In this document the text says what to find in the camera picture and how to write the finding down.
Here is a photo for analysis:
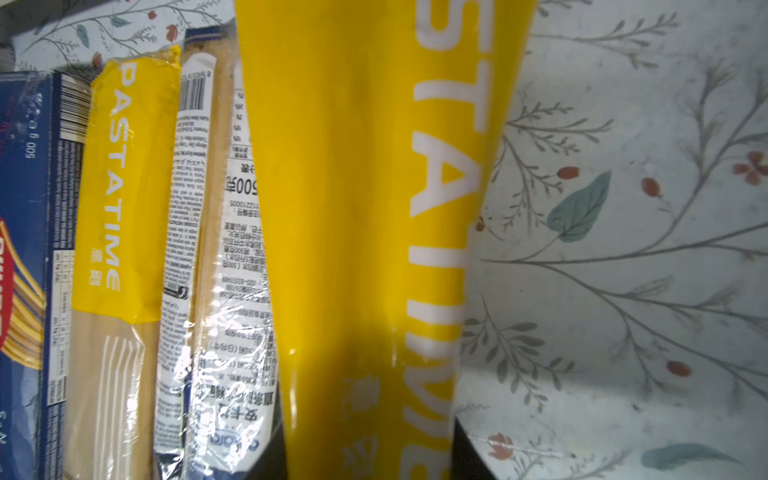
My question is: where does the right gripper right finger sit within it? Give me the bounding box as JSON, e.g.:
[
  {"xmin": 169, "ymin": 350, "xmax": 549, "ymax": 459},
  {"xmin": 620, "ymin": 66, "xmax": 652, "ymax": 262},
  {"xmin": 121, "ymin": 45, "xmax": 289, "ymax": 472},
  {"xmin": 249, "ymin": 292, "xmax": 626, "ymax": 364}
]
[{"xmin": 451, "ymin": 418, "xmax": 496, "ymax": 480}]

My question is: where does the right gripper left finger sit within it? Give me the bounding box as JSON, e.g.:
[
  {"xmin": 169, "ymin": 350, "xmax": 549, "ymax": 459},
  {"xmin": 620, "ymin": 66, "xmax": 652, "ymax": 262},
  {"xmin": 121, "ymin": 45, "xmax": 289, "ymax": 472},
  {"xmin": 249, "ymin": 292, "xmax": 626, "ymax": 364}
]
[{"xmin": 245, "ymin": 415, "xmax": 288, "ymax": 480}]

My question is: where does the dark blue clear spaghetti bag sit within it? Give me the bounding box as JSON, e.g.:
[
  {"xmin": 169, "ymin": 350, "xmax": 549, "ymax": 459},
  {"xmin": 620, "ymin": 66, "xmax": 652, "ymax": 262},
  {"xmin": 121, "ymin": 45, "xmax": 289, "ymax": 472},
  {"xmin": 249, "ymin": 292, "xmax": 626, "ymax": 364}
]
[{"xmin": 153, "ymin": 23, "xmax": 278, "ymax": 479}]

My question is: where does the yellow Pastatime bag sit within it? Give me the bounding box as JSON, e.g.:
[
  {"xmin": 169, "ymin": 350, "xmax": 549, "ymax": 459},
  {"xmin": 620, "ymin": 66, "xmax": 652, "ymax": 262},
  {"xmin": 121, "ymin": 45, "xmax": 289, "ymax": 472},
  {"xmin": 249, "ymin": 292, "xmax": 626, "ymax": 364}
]
[
  {"xmin": 63, "ymin": 46, "xmax": 181, "ymax": 479},
  {"xmin": 235, "ymin": 1, "xmax": 536, "ymax": 479}
]

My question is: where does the narrow blue Barilla spaghetti box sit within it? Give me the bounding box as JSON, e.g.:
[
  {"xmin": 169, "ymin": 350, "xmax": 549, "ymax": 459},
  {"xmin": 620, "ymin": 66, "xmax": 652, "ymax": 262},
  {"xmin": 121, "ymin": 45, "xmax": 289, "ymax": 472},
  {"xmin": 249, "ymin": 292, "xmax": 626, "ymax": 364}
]
[{"xmin": 1, "ymin": 71, "xmax": 90, "ymax": 479}]

